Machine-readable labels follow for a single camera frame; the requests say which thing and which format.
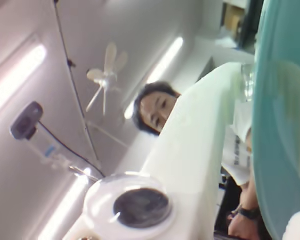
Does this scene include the person's bare forearm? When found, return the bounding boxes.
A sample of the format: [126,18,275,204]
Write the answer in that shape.
[239,174,262,213]

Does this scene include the person's head with black hair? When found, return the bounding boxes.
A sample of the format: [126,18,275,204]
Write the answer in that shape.
[132,81,183,138]

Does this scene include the person's hand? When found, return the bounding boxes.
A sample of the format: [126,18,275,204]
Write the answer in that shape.
[227,215,260,238]

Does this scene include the grey webcam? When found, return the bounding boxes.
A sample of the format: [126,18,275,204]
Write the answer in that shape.
[9,101,45,141]

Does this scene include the black hanging cable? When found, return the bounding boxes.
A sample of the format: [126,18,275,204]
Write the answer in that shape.
[52,0,102,166]

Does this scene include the white ceiling fan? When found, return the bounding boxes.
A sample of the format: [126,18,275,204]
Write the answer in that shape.
[85,41,130,116]

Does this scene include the brown cardboard box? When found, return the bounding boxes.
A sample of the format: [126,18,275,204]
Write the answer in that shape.
[222,4,243,41]

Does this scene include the black wristwatch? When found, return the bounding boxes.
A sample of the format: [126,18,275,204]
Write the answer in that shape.
[236,206,261,221]

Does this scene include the person in white shirt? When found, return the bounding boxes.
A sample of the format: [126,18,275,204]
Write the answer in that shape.
[221,98,256,187]

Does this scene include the black webcam cable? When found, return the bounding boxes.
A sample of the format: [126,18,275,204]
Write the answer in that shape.
[38,121,107,179]

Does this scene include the ceiling tube light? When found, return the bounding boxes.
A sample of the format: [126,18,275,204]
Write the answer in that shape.
[0,44,48,116]
[123,98,137,120]
[146,36,185,85]
[37,167,93,240]

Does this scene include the googly eye sticker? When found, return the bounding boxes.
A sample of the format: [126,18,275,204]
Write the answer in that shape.
[83,171,174,239]

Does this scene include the blue plate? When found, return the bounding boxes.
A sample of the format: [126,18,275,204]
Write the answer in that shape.
[249,0,300,240]

